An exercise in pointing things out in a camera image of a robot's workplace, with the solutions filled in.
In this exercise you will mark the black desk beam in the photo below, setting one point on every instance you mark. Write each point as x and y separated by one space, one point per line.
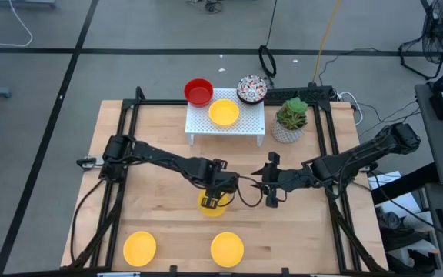
402 184

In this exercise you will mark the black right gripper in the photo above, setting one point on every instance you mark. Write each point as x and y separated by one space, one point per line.
288 180

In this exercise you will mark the black power strip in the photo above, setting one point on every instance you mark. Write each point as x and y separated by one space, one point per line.
306 93

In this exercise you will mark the green succulent in white pot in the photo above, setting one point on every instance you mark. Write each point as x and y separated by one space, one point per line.
288 132

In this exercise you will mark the black floor fan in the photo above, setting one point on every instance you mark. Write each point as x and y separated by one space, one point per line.
442 27

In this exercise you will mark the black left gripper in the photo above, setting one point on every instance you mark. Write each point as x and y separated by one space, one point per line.
217 175

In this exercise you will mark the yellow mini bowl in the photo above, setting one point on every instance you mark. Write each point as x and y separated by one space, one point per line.
139 248
224 112
227 249
225 205

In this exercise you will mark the black aluminium table frame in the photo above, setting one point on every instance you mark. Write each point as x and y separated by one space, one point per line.
156 102

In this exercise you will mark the white papers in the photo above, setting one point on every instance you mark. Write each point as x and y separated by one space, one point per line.
410 204

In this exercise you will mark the black table clamp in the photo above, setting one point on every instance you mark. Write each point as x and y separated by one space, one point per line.
285 271
173 270

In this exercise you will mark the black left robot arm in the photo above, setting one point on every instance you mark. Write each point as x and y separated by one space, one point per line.
160 155

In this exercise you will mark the white label strip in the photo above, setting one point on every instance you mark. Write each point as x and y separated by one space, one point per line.
117 274

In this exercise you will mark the white perforated metal shelf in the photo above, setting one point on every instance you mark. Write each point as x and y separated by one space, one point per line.
252 119

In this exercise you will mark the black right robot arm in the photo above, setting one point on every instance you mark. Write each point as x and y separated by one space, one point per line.
360 154

